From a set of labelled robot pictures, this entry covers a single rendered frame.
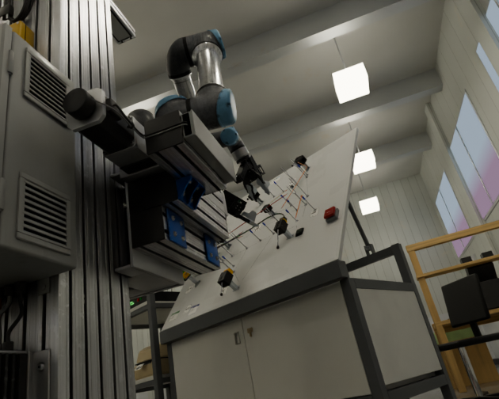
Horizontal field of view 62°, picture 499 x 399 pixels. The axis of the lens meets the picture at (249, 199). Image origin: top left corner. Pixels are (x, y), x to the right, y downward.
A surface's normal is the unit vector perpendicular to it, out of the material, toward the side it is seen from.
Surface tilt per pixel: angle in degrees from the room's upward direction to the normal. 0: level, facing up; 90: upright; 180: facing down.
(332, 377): 90
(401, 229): 90
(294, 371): 90
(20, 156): 90
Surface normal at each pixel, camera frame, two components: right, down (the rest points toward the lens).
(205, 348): -0.70, -0.18
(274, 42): -0.31, -0.35
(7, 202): 0.93, -0.30
